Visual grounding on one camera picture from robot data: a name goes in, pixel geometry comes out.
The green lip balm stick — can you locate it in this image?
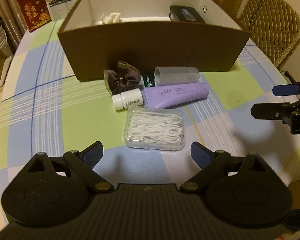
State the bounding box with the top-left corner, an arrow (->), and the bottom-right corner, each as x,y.
142,73 -> 155,87

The red gift box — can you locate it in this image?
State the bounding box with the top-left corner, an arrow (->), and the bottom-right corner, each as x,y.
17,0 -> 52,33

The dark velvet scrunchie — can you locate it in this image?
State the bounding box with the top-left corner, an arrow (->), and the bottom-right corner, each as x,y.
103,61 -> 141,95

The clear plastic cup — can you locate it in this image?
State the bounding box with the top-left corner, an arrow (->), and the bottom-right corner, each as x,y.
154,67 -> 200,86

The black power cable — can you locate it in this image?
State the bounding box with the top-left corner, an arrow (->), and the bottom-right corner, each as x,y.
248,0 -> 269,25

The brown cardboard storage box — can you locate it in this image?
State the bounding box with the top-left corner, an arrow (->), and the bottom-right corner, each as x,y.
58,0 -> 250,81

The black shaver box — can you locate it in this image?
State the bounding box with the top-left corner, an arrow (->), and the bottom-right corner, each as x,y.
169,5 -> 206,24

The purple cream tube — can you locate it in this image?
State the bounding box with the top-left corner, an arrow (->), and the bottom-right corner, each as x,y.
144,82 -> 209,108

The white pill bottle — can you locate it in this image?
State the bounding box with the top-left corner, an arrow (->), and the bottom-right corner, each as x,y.
111,88 -> 143,111

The checked tablecloth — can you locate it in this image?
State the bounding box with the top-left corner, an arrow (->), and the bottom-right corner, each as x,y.
0,22 -> 300,227

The quilted tan chair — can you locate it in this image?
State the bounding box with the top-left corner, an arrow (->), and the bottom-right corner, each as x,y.
239,0 -> 300,69

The clear floss pick box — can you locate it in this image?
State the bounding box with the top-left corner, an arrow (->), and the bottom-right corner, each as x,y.
123,106 -> 185,151

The cream plastic hair clip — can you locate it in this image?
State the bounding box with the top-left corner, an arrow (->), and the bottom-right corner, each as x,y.
101,12 -> 122,24

